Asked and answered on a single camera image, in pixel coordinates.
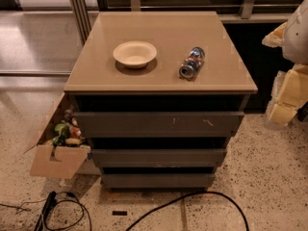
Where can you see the grey bottom drawer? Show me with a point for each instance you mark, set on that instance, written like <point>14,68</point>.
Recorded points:
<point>136,181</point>

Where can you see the blue soda can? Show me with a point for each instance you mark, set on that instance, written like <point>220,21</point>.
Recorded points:
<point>190,67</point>

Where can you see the colourful toys in box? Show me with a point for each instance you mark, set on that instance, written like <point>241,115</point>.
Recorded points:
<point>67,132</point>

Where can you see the white paper bowl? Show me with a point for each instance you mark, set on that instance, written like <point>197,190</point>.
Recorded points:
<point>135,54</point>

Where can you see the grey middle drawer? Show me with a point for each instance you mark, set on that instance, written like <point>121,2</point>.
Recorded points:
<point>158,157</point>

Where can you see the black power strip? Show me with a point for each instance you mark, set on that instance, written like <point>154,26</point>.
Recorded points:
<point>48,205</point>

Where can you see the grey top drawer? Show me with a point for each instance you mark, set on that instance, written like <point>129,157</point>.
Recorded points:
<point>158,124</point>

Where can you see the cardboard box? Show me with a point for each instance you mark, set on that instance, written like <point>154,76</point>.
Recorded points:
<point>61,161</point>

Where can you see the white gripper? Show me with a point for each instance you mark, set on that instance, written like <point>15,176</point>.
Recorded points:
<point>296,38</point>

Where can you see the grey drawer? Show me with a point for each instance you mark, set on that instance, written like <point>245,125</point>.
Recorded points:
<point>158,124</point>
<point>136,181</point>
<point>158,157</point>

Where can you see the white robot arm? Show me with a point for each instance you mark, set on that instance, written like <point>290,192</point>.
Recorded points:
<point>295,41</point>

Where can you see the black tape strip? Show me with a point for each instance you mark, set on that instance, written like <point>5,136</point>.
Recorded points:
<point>119,213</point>

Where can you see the grey three-drawer cabinet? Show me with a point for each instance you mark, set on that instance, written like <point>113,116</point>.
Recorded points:
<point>98,83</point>

